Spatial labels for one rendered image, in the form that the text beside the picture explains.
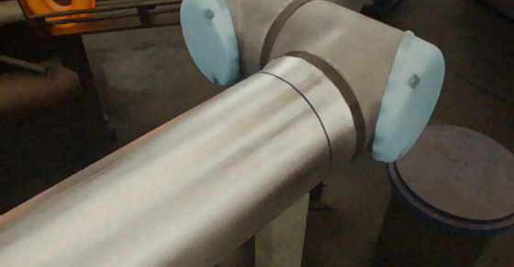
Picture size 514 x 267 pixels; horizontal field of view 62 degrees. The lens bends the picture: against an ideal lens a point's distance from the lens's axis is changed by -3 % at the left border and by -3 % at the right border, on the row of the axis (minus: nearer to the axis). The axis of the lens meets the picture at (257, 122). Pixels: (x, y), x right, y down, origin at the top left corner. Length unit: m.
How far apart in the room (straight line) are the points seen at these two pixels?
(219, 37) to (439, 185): 0.75
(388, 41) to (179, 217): 0.18
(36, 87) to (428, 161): 0.96
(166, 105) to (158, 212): 1.67
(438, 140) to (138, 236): 0.97
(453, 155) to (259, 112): 0.89
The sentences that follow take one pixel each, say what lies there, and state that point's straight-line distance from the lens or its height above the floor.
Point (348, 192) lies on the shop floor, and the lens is 1.53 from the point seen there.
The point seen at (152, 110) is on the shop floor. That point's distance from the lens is 1.86.
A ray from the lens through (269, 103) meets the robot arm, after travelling 0.26.
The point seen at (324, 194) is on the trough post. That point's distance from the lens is 1.50.
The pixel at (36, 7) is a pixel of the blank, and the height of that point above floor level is 0.69.
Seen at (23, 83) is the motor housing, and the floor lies 0.52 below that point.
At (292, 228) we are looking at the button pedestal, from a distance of 1.04.
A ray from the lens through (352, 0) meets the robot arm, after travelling 0.47.
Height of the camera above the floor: 1.14
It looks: 41 degrees down
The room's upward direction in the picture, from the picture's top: straight up
